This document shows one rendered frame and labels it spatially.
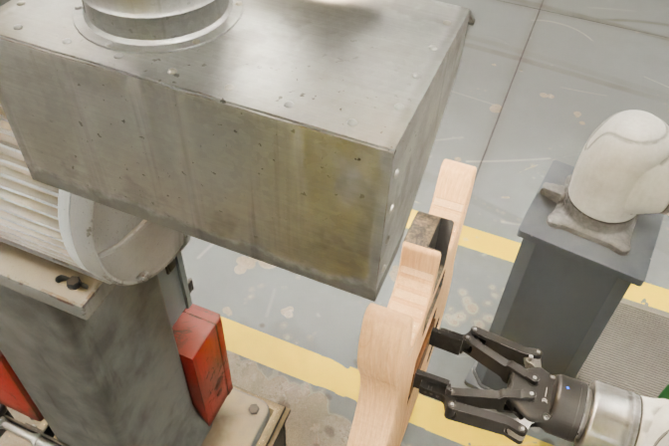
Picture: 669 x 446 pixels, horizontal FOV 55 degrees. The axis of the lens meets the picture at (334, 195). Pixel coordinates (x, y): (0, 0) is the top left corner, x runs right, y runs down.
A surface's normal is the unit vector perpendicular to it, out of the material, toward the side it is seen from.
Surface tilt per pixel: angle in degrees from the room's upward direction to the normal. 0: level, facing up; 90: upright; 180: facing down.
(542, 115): 0
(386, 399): 84
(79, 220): 70
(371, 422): 62
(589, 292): 90
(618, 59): 0
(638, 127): 6
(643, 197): 91
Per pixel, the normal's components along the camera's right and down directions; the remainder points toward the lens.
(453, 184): -0.34, 0.27
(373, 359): -0.38, 0.60
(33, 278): 0.03, -0.70
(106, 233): 0.64, 0.47
